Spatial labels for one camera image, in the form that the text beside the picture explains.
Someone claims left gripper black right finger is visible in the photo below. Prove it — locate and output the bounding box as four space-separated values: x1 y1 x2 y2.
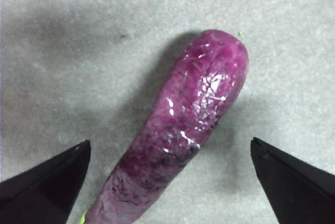
250 137 335 224

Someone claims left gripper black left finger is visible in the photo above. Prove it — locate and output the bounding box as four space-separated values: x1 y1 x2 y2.
0 139 92 224

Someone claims purple eggplant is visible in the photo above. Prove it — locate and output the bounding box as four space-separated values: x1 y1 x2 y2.
80 29 249 224

